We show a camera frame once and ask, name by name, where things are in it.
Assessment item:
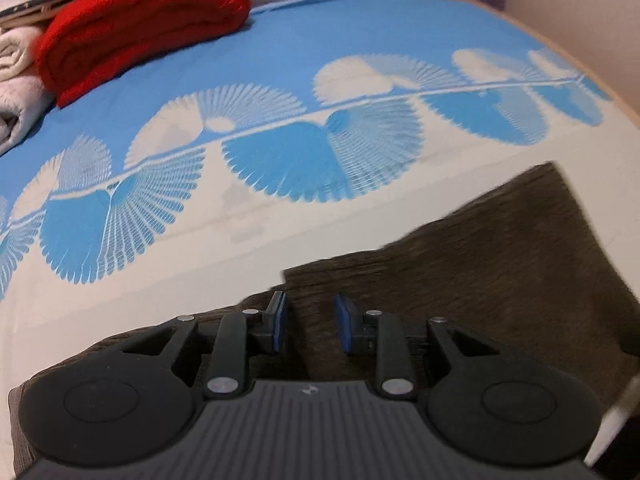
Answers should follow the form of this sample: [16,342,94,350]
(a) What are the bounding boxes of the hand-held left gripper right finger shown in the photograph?
[333,293,506,400]

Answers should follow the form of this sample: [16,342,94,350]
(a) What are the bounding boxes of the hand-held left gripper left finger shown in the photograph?
[117,290,289,402]

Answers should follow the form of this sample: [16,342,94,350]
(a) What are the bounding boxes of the blue white printed bed sheet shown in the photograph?
[0,0,640,386]

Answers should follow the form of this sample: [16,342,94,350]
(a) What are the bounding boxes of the red folded knit blanket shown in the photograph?
[35,0,252,109]

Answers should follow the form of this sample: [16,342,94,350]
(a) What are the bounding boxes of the beige folded quilt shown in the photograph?
[0,25,57,157]

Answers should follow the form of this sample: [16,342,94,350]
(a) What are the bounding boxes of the wooden bed frame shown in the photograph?
[430,0,640,128]

